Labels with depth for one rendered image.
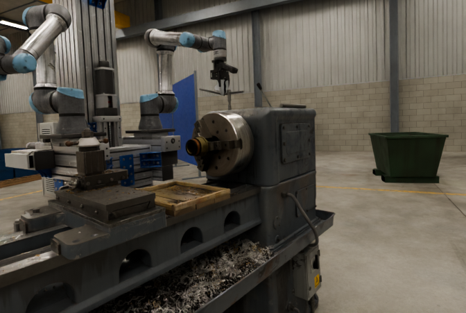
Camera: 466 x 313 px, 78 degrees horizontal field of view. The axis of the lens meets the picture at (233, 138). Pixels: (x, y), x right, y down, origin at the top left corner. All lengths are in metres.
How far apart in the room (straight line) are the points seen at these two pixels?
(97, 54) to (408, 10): 10.84
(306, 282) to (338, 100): 9.86
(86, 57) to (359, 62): 10.32
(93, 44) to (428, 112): 10.56
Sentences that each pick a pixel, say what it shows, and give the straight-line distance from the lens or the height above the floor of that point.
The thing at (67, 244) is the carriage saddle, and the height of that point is 0.90.
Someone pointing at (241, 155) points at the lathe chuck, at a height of 1.03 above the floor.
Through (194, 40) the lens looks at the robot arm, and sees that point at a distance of 1.68.
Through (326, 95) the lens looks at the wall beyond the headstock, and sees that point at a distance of 11.39.
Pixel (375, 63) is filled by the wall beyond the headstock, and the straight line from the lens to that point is 11.45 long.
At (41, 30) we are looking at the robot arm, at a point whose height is 1.62.
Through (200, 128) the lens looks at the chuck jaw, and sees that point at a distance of 1.39.
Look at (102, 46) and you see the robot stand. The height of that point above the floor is 1.67.
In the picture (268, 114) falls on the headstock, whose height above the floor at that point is 1.22.
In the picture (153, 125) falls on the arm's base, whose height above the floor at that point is 1.18.
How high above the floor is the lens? 1.18
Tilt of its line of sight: 3 degrees down
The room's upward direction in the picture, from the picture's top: 2 degrees counter-clockwise
